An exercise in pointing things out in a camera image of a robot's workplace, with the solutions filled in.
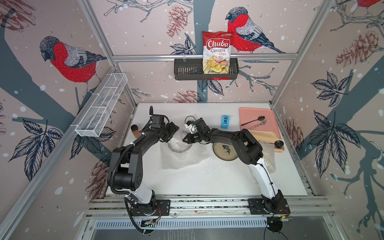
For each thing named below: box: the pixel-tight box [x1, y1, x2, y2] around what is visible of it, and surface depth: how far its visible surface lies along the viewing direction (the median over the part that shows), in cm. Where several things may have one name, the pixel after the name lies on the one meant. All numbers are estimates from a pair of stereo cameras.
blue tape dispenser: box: [221, 115, 230, 130], surface depth 109 cm
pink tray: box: [239, 107, 282, 139], surface depth 112 cm
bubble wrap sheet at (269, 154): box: [259, 141, 276, 174], surface depth 89 cm
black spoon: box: [240, 115, 266, 126], surface depth 112 cm
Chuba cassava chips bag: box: [202, 31, 234, 74], surface depth 87 cm
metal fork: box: [247, 118, 270, 130], surface depth 109 cm
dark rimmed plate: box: [167, 130, 192, 153], surface depth 97 cm
